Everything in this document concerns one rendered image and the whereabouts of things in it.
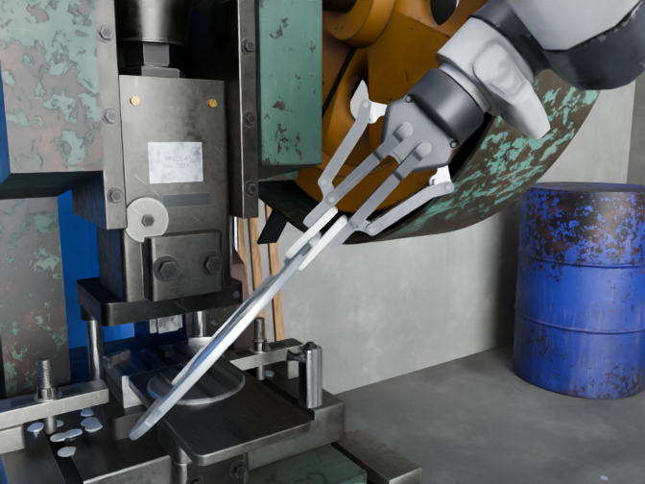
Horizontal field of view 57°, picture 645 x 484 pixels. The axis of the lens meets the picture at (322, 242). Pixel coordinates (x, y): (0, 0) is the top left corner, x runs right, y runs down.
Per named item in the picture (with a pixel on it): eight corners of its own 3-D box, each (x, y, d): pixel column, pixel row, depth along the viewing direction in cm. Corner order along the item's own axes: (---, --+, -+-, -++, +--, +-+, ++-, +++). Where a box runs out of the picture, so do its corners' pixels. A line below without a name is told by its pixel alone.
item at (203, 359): (245, 336, 45) (237, 328, 45) (91, 485, 60) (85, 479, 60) (352, 199, 69) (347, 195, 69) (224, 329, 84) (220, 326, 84)
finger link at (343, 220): (343, 213, 63) (348, 218, 63) (298, 260, 64) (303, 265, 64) (342, 216, 60) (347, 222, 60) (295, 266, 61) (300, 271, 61)
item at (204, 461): (314, 524, 70) (314, 417, 67) (202, 572, 62) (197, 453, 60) (224, 436, 90) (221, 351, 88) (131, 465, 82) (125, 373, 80)
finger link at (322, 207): (345, 194, 60) (323, 173, 60) (309, 229, 61) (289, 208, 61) (345, 193, 62) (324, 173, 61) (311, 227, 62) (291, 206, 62)
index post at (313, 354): (323, 404, 88) (323, 343, 87) (306, 410, 87) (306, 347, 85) (313, 398, 91) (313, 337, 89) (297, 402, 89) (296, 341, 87)
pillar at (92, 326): (107, 382, 89) (101, 291, 87) (91, 385, 88) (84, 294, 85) (103, 377, 91) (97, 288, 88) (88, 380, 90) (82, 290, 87)
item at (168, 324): (184, 328, 86) (183, 304, 86) (152, 334, 84) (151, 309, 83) (177, 323, 89) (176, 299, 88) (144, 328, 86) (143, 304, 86)
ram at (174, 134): (247, 293, 80) (241, 64, 75) (134, 311, 71) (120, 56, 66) (197, 270, 94) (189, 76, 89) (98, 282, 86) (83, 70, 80)
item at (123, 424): (249, 403, 89) (248, 384, 88) (111, 442, 78) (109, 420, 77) (205, 369, 102) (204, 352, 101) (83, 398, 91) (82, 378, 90)
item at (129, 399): (226, 382, 89) (225, 353, 88) (124, 408, 81) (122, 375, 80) (202, 364, 96) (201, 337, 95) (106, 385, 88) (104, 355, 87)
